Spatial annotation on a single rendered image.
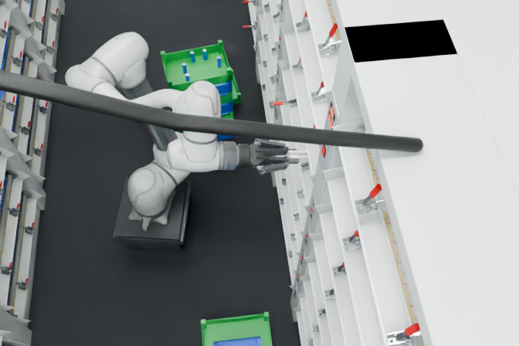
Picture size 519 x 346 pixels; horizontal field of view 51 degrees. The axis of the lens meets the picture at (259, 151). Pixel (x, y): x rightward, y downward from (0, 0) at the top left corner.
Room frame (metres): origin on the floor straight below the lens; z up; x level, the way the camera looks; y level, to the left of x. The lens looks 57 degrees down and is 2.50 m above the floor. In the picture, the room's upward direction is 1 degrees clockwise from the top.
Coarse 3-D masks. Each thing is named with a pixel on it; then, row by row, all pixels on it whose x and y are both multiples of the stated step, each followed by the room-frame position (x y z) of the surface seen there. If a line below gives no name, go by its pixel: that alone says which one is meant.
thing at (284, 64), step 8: (280, 64) 1.38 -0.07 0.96; (288, 64) 1.38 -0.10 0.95; (288, 72) 1.36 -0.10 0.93; (288, 80) 1.32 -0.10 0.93; (288, 88) 1.28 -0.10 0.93; (288, 96) 1.25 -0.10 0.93; (288, 104) 1.21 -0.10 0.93; (296, 112) 1.17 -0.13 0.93; (296, 120) 1.14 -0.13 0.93; (296, 144) 1.04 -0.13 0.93; (304, 144) 1.03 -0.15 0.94; (304, 176) 0.91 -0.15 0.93; (304, 184) 0.88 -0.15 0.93; (312, 184) 0.88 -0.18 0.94; (304, 192) 0.85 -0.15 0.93
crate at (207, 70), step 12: (204, 48) 1.85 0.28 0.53; (216, 48) 1.87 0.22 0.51; (168, 60) 1.80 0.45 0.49; (180, 60) 1.81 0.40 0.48; (204, 60) 1.81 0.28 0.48; (216, 60) 1.81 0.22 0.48; (168, 72) 1.73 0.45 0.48; (180, 72) 1.73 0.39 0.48; (192, 72) 1.73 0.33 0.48; (204, 72) 1.74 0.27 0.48; (216, 72) 1.74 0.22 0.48; (228, 72) 1.68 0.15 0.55; (168, 84) 1.60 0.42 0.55; (180, 84) 1.62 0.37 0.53
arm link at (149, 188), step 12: (144, 168) 1.18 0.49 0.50; (156, 168) 1.20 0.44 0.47; (132, 180) 1.12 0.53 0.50; (144, 180) 1.12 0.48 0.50; (156, 180) 1.13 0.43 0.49; (168, 180) 1.16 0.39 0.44; (132, 192) 1.08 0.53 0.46; (144, 192) 1.07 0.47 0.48; (156, 192) 1.09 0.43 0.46; (168, 192) 1.13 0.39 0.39; (144, 204) 1.05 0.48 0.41; (156, 204) 1.07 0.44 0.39
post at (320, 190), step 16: (352, 32) 0.76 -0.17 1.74; (384, 32) 0.77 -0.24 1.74; (400, 32) 0.77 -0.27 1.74; (416, 32) 0.77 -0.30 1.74; (448, 32) 0.77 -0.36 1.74; (352, 48) 0.72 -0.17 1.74; (368, 48) 0.72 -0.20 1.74; (400, 48) 0.73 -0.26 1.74; (336, 80) 0.76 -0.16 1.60; (352, 80) 0.69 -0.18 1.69; (336, 96) 0.74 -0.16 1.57; (352, 96) 0.69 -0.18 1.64; (352, 112) 0.69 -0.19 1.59; (336, 160) 0.69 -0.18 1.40; (320, 176) 0.74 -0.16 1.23; (320, 192) 0.71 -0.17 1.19; (320, 224) 0.69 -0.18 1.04; (304, 240) 0.75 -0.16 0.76; (304, 272) 0.69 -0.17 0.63
